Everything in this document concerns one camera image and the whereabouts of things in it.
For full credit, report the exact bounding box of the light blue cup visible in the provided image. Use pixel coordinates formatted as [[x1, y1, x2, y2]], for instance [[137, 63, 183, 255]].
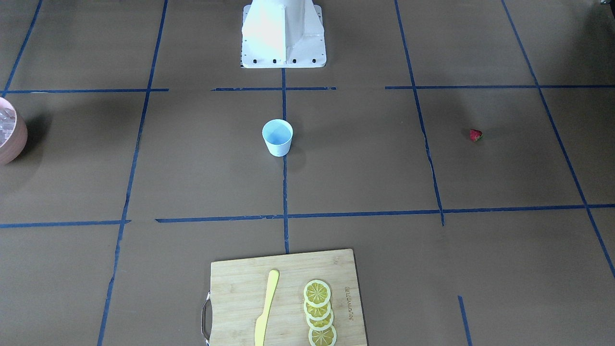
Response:
[[262, 119, 294, 157]]

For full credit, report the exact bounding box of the clear ice cubes pile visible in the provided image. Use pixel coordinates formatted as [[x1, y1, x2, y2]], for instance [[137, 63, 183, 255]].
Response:
[[0, 108, 17, 146]]

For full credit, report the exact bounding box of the lemon slice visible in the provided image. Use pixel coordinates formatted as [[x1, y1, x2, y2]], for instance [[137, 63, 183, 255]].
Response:
[[303, 300, 332, 321], [308, 325, 337, 346], [303, 280, 332, 308], [306, 311, 334, 331]]

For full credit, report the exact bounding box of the wooden cutting board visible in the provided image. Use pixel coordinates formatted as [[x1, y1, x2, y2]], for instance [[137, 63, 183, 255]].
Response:
[[201, 249, 368, 346]]

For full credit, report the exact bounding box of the yellow plastic knife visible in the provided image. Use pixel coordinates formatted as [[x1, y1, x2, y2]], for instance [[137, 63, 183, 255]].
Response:
[[253, 269, 280, 346]]

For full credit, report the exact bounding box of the red strawberry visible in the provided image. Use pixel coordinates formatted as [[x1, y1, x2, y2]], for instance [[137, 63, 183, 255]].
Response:
[[468, 129, 483, 142]]

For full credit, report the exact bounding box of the pink bowl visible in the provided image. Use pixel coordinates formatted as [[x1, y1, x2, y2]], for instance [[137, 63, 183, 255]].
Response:
[[0, 97, 28, 166]]

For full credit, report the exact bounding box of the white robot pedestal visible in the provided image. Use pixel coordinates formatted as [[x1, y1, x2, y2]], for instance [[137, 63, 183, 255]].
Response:
[[240, 0, 327, 69]]

